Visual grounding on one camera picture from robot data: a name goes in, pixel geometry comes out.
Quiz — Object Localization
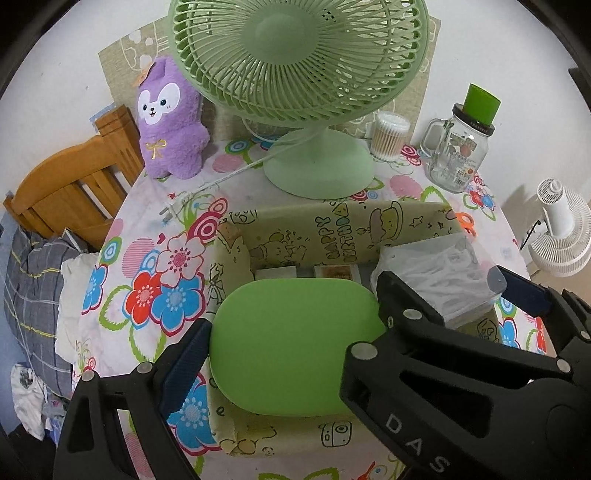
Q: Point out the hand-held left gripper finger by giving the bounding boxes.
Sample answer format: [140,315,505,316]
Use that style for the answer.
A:
[54,318,213,480]

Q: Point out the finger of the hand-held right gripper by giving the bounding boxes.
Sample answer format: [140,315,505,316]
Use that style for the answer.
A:
[487,265,591,365]
[338,271,574,480]

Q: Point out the clear plastic pack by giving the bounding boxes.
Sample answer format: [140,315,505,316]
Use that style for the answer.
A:
[372,233,497,328]

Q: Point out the green rounded case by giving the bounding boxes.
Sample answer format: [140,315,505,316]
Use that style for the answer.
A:
[209,277,387,416]

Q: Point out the white power strip cartoon stickers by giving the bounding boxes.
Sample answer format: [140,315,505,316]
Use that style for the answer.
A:
[314,264,362,280]

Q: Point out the printed yellow storage box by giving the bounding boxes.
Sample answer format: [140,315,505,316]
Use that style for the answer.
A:
[205,199,504,460]

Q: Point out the white standing fan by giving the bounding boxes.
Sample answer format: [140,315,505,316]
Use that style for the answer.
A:
[526,179,591,278]

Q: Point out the orange scissors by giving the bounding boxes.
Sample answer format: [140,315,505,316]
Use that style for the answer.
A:
[455,210,478,236]

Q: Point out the white pillow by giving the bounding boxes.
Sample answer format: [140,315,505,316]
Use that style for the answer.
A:
[55,251,100,365]

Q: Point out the glass mug jar green lid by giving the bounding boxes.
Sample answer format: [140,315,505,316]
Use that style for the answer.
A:
[420,83,502,193]

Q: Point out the white grey printed cloth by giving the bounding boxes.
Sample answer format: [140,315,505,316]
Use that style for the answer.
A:
[11,364,49,439]

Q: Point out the grey plaid blanket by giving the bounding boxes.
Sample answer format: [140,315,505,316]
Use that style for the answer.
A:
[0,226,100,402]

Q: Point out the cotton swab container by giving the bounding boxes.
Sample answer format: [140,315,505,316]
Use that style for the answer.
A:
[372,111,411,161]

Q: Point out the purple plush toy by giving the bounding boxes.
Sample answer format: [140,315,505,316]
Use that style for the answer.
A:
[136,56,211,180]

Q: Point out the wooden bed headboard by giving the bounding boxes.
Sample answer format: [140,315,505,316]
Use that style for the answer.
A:
[4,104,146,252]

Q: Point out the light blue printed sheet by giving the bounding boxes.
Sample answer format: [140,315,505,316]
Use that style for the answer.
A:
[89,102,116,132]

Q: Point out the printed cardboard board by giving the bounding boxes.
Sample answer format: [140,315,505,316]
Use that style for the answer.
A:
[98,16,444,144]

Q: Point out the green desk fan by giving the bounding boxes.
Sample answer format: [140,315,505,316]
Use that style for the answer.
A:
[166,0,430,200]

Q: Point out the black fan cable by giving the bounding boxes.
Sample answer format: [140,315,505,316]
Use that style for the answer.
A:
[519,218,543,252]

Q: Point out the white fan power cable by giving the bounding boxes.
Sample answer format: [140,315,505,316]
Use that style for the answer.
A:
[159,138,296,222]

